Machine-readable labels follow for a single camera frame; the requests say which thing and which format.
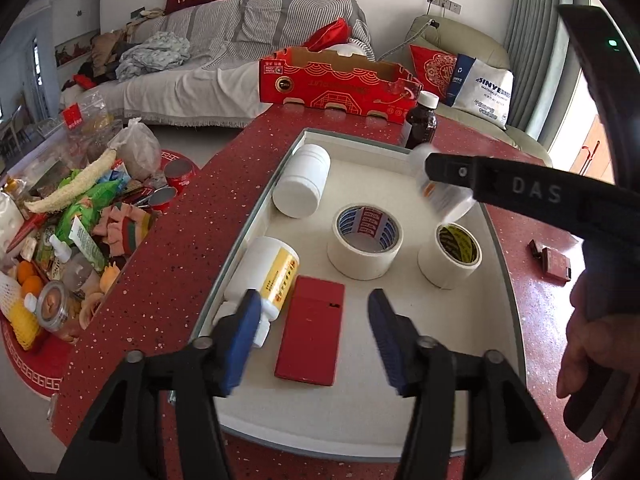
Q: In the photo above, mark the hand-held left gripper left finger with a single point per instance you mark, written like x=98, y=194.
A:
x=242, y=342

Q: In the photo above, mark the white foam net fruit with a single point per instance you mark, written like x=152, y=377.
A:
x=10, y=295

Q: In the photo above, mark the small bottle white cap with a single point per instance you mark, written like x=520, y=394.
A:
x=61, y=249

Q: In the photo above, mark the red satin cushion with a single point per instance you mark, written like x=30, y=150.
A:
x=330, y=36

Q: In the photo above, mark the small white jar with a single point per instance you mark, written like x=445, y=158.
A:
x=447, y=205

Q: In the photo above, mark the white tape roll yellow core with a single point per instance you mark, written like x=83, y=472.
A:
x=445, y=270

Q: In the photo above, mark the dried loofah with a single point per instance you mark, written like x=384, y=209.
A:
x=75, y=185

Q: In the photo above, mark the crumpled grey-blue blanket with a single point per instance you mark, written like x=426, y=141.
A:
x=155, y=55

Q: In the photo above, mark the yellow fruit in net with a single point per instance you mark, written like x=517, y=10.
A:
x=25, y=322

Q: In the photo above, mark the grey shallow tray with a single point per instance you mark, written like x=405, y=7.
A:
x=370, y=180

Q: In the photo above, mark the beige armchair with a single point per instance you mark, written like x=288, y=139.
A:
x=520, y=140

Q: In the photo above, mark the white bottle yellow label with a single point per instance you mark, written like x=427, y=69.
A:
x=260, y=270

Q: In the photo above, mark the plain white pillow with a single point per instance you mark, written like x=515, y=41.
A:
x=350, y=51

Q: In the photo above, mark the large white bottle grey label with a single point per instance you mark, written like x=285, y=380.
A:
x=300, y=185

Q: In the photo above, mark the wall picture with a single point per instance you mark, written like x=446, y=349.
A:
x=75, y=50

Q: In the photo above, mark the clear bag red label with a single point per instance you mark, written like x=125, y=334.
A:
x=92, y=122

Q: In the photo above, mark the white tube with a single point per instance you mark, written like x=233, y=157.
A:
x=90, y=245

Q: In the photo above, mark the red small box gold print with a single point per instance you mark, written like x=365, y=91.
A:
x=556, y=263

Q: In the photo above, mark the dark brown bottle white cap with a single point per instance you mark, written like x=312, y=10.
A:
x=420, y=127

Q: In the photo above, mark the striped knit item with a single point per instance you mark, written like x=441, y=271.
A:
x=125, y=235

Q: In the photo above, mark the wall socket strip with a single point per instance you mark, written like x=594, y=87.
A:
x=444, y=2

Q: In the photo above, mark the translucent plastic bag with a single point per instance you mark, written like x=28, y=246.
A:
x=135, y=150

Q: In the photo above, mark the red drink can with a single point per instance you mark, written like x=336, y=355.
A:
x=164, y=199
x=180, y=175

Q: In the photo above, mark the orange fruit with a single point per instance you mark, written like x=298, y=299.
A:
x=30, y=280

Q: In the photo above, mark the white and blue tote bag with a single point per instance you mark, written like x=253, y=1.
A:
x=485, y=92

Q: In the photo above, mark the pile of brown clothes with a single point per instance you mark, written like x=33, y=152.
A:
x=107, y=50

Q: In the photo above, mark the red patterned cushion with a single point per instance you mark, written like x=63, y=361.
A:
x=432, y=72

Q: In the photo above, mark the green snack packet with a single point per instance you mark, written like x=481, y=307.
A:
x=90, y=210

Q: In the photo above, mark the clear jar of nuts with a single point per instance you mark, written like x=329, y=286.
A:
x=57, y=310

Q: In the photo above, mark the red cardboard box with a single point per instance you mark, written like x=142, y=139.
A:
x=340, y=87

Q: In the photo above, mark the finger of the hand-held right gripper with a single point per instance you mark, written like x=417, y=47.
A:
x=452, y=171

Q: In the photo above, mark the sofa with grey striped cover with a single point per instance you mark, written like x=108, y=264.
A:
x=210, y=25

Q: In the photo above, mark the grey-green curtain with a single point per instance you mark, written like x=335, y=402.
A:
x=540, y=60

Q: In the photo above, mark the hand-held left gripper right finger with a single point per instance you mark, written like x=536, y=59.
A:
x=387, y=342

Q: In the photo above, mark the person's right hand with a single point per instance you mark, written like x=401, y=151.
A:
x=595, y=345

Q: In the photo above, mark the white tape roll blue core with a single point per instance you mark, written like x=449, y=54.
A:
x=357, y=260

